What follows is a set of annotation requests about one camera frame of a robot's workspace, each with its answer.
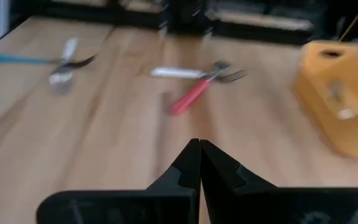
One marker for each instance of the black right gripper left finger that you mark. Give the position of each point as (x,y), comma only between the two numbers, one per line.
(166,205)

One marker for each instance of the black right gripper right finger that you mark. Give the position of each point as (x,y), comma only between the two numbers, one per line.
(259,205)

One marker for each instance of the yellow plastic bin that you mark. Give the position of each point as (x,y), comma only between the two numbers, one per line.
(346,130)

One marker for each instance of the black aluminium table frame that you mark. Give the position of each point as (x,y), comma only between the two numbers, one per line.
(253,35)

